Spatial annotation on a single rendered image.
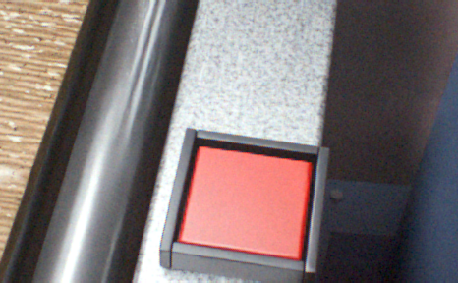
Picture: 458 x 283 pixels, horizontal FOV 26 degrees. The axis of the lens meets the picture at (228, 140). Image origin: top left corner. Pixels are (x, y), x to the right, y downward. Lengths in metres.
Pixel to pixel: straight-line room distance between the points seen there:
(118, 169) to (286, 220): 0.09
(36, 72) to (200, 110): 0.09
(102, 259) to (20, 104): 0.10
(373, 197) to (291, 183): 1.14
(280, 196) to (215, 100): 0.08
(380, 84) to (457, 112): 0.65
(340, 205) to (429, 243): 0.31
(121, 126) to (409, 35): 1.40
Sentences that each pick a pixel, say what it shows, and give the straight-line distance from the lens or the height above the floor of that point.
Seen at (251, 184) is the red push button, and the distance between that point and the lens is 0.50.
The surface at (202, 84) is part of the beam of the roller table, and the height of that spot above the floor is 0.92.
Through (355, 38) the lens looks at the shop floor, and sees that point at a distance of 1.87.
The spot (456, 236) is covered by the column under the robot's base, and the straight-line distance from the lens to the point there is 1.30.
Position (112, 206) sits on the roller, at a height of 0.92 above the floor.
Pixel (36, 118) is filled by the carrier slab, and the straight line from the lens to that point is 0.52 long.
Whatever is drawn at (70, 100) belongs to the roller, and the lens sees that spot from 0.57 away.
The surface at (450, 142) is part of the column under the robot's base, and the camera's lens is 1.20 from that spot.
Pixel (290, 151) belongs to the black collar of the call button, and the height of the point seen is 0.93.
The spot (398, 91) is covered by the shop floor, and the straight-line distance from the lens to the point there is 1.80.
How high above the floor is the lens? 1.34
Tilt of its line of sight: 52 degrees down
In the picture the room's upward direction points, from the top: 4 degrees clockwise
